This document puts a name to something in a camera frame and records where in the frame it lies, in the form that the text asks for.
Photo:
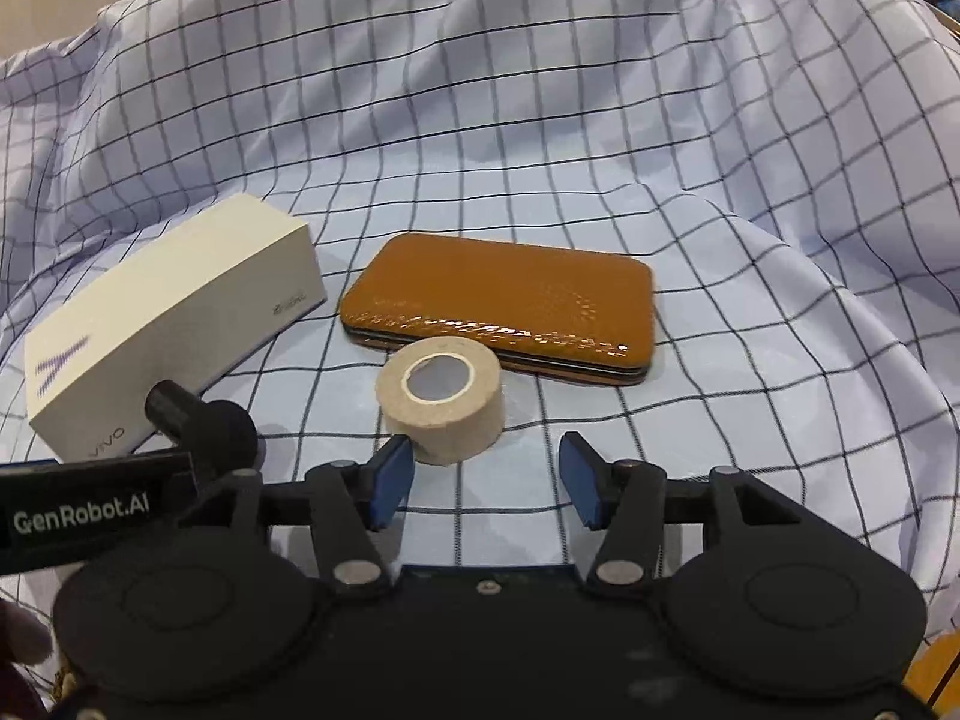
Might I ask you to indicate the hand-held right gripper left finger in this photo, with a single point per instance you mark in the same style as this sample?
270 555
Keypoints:
391 480

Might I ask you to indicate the white cardboard box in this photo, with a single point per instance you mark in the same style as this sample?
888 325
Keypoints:
165 322

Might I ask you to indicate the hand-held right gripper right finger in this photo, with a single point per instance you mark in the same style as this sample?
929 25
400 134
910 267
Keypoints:
583 480

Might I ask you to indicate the white checked bed sheet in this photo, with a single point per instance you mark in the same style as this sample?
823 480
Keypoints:
525 127

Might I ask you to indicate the brown leather case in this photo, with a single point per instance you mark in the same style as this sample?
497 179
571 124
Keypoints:
510 300

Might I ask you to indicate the beige tape roll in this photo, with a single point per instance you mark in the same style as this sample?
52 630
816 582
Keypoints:
450 412

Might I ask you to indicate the small black bottle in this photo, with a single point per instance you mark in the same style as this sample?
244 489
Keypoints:
214 427

